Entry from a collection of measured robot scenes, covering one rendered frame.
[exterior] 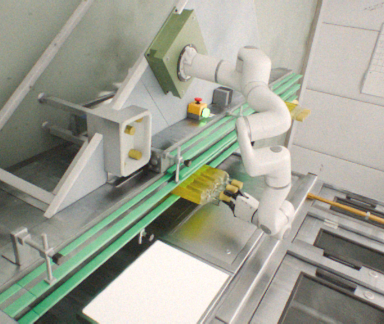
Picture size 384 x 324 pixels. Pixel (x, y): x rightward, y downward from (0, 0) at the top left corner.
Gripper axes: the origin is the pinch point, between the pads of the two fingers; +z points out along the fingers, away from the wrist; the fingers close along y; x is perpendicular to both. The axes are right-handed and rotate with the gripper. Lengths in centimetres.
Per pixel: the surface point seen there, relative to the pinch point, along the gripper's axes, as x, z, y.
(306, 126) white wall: -546, 229, -193
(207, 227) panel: 8.8, 1.8, -12.4
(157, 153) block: 17.7, 25.5, 15.0
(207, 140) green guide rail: -10.4, 23.8, 13.8
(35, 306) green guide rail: 81, 1, -3
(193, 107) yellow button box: -20, 43, 21
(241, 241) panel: 4.3, -13.0, -12.3
